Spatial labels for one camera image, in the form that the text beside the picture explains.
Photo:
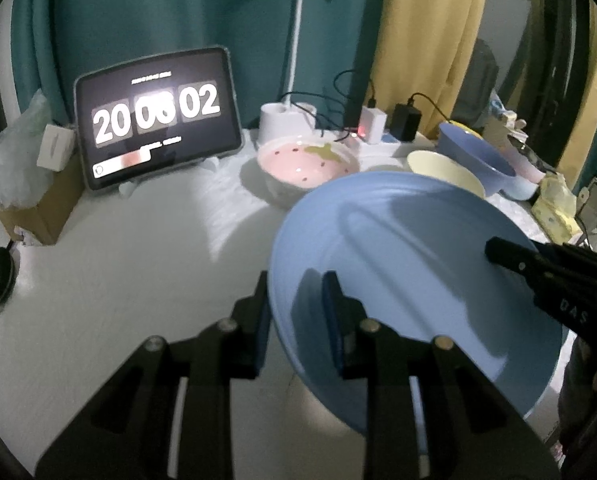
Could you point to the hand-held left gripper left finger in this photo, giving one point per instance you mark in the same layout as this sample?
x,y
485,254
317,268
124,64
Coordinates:
x,y
261,322

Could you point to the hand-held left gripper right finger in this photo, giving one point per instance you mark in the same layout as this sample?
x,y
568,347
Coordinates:
x,y
331,322

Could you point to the black charger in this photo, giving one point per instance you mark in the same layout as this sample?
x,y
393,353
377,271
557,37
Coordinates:
x,y
404,122

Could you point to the white desk lamp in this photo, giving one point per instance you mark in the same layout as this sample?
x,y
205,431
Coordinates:
x,y
278,125

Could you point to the plain pink bowl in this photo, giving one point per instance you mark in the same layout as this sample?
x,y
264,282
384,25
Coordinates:
x,y
532,172

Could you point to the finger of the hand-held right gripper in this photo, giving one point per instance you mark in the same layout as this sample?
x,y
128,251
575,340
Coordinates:
x,y
513,255

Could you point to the blue plate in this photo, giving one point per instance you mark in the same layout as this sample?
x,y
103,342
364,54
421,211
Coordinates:
x,y
403,260

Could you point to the grey metal device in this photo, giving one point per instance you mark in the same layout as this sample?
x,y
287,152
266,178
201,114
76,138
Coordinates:
x,y
593,205

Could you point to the patterned tissue packet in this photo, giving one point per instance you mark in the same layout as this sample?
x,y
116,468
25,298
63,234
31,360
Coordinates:
x,y
558,210

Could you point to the clear plastic bag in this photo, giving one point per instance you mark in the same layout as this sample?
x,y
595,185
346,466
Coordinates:
x,y
13,160

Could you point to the white charger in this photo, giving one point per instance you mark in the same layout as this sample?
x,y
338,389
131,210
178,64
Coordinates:
x,y
374,125

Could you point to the white power strip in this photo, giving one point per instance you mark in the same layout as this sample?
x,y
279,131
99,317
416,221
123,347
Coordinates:
x,y
351,146

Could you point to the pink strawberry pattern bowl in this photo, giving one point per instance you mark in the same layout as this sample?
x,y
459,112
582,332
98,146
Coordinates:
x,y
288,165

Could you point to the dark grey bag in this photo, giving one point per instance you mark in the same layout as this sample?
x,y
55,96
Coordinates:
x,y
476,85

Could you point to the pale yellow bowl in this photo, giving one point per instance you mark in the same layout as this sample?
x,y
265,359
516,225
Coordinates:
x,y
443,167

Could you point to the yellow wipes packet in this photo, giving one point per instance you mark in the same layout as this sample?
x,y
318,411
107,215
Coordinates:
x,y
466,128

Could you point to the white textured table cloth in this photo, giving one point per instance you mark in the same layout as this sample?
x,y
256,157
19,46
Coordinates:
x,y
128,270

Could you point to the tablet with clock display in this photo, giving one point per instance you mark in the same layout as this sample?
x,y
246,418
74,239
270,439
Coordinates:
x,y
153,110

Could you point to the small white box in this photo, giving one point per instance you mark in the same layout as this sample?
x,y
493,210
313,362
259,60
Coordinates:
x,y
56,147

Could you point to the periwinkle blue bowl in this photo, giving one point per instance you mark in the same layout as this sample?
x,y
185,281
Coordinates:
x,y
478,160

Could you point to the teal curtain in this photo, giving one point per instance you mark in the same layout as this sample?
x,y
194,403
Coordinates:
x,y
153,10

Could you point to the cardboard box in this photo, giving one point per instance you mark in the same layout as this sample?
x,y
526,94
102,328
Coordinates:
x,y
43,210

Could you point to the yellow curtain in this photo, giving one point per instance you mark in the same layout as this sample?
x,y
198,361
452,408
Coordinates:
x,y
428,20

